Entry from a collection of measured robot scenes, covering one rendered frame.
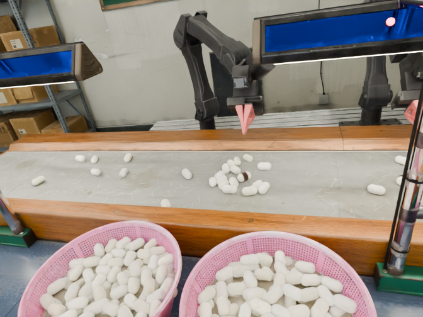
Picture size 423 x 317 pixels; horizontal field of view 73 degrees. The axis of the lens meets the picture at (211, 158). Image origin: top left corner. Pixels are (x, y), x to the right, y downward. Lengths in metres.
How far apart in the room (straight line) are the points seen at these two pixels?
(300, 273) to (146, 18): 2.56
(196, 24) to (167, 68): 1.85
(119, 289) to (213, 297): 0.16
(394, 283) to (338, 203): 0.17
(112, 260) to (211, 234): 0.19
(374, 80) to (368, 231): 0.64
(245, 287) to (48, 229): 0.52
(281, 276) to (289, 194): 0.23
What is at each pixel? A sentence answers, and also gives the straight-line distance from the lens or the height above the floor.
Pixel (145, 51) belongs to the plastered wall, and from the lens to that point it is 2.88.
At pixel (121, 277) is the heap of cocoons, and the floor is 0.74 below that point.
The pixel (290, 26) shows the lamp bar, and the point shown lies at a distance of 0.53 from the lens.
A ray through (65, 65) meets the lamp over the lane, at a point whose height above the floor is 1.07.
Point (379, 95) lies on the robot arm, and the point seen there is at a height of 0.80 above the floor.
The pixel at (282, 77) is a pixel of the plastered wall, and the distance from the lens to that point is 2.72.
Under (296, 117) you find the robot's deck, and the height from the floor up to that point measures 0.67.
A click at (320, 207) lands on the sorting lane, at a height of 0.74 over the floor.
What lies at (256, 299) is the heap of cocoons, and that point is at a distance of 0.49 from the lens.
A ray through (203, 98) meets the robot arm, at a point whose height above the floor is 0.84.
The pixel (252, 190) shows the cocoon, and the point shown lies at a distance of 0.67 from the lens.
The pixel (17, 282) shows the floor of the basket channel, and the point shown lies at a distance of 0.80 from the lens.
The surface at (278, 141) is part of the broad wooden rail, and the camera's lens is 0.87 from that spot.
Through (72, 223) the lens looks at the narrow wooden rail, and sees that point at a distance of 0.76.
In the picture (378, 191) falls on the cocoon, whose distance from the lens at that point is 0.70.
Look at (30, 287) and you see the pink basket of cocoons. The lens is 0.62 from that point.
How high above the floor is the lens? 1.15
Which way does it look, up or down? 29 degrees down
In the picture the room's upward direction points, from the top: 9 degrees counter-clockwise
